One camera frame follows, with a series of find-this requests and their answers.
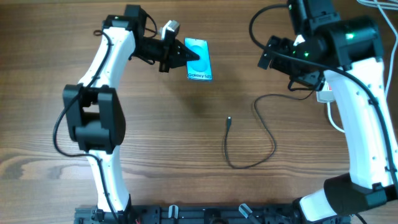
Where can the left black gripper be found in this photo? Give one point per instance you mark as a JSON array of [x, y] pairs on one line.
[[172, 48]]

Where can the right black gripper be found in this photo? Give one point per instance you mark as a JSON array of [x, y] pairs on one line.
[[313, 79]]

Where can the teal Galaxy smartphone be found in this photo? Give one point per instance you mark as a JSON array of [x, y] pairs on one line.
[[199, 69]]

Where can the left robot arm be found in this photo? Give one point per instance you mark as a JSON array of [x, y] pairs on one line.
[[93, 111]]

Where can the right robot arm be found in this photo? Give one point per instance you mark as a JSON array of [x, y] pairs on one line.
[[347, 55]]

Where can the white power strip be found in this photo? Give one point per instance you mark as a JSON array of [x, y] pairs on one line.
[[325, 95]]

